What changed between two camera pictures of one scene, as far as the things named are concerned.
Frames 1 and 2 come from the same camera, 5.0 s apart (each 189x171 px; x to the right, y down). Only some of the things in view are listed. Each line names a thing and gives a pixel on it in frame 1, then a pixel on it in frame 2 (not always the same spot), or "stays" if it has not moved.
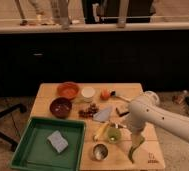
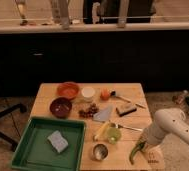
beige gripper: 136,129 → 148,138
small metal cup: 100,152 stays
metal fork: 116,125 stays
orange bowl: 68,90 stays
